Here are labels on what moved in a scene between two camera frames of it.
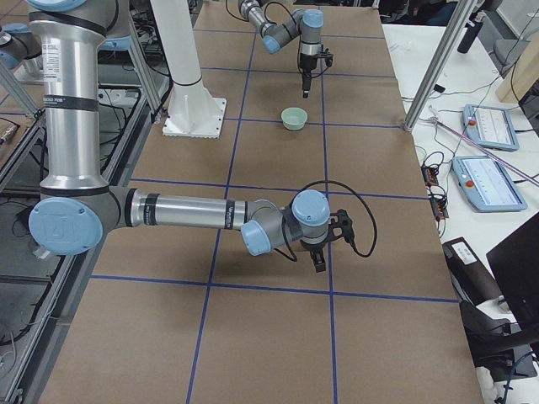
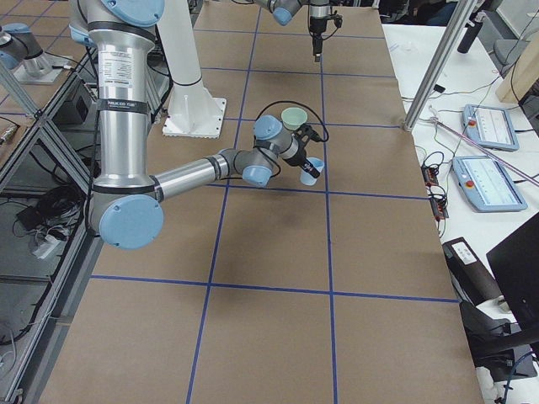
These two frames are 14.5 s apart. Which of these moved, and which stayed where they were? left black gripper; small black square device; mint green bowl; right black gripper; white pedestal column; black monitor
Moved: left black gripper; right black gripper
Stayed: small black square device; white pedestal column; mint green bowl; black monitor
